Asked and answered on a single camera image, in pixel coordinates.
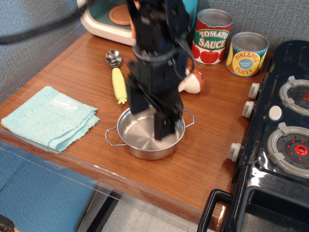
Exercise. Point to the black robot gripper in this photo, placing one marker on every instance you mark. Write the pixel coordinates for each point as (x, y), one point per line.
(154, 80)

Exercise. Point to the small stainless steel pot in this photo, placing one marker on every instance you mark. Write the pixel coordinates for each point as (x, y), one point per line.
(137, 133)

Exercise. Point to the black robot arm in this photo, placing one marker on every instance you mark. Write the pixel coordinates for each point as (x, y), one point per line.
(161, 54)

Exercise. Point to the plush toy mushroom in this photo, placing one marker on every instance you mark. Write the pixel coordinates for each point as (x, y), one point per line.
(193, 83)

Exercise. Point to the teal toy microwave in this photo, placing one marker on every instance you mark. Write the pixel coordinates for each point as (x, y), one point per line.
(108, 21)

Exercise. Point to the light blue folded cloth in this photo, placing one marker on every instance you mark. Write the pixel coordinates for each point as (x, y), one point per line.
(51, 119)

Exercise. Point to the tomato sauce can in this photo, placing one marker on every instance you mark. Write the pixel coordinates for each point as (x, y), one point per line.
(212, 30)

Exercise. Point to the pineapple slices can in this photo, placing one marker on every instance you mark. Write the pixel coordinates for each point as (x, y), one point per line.
(247, 53)

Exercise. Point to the black toy stove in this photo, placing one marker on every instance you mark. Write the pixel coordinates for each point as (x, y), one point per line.
(271, 180)

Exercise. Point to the spoon with yellow-green handle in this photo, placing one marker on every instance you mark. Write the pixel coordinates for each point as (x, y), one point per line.
(114, 59)

